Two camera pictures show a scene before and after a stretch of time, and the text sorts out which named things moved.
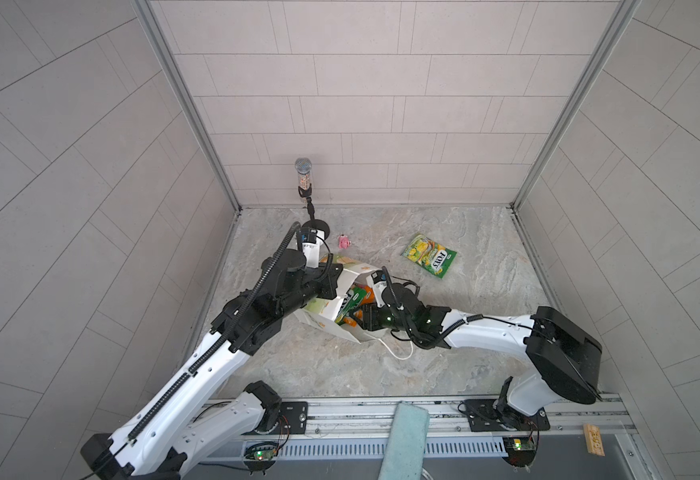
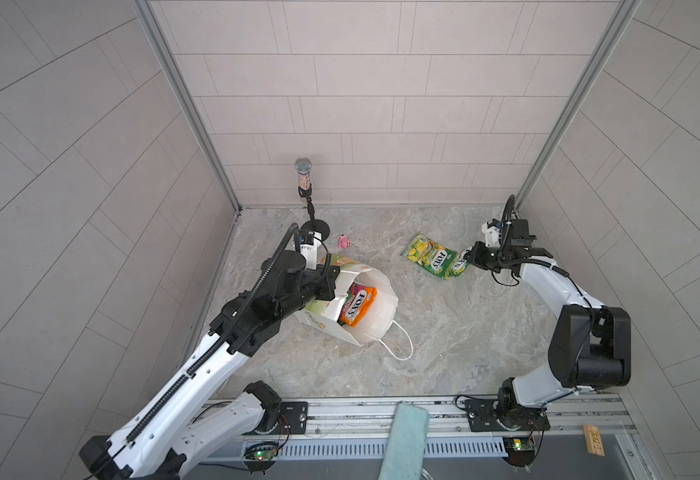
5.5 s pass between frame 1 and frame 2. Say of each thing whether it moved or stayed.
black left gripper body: stayed
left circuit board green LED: stayed
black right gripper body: moved
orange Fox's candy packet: stayed
